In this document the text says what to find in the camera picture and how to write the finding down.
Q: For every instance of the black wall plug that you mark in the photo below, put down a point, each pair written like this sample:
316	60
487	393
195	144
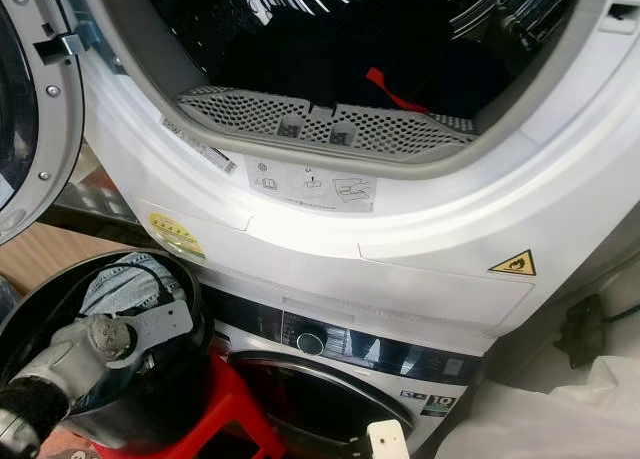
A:
582	331

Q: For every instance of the white plastic sheet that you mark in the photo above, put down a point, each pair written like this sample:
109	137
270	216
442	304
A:
560	419

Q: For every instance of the yellow round sticker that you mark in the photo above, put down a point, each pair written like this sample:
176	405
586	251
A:
175	234

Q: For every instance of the black plastic bucket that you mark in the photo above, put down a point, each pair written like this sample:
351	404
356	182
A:
40	319

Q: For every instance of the round glass dryer door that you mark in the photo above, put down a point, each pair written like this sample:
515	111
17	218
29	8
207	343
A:
60	79

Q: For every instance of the grey perforated lint filter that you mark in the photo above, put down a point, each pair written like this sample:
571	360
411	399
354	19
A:
250	114

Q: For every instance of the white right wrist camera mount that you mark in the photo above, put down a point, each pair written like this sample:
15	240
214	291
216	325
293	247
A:
388	441

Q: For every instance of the white barcode label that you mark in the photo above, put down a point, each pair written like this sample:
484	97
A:
198	145

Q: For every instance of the blue denim jeans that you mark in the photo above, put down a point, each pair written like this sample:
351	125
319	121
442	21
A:
130	284

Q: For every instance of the white instruction sticker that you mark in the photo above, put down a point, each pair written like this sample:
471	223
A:
310	187

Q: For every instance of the red cloth strip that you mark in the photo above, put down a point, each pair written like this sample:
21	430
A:
382	82

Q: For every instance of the black washer control knob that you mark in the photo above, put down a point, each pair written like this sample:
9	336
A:
310	339

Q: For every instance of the dark clothes pile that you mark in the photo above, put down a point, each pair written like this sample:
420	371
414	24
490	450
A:
310	59

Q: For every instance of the black number ten sticker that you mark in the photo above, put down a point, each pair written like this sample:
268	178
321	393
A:
440	404

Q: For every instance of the dark round washer door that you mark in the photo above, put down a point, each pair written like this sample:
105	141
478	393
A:
310	409

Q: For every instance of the white tumble dryer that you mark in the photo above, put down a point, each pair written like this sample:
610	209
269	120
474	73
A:
310	229

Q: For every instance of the red plastic stool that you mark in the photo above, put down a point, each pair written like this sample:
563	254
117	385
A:
240	404

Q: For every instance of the yellow triangle warning sticker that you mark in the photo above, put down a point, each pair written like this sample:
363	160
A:
515	266

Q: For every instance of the white washing machine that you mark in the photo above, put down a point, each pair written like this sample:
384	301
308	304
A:
420	364

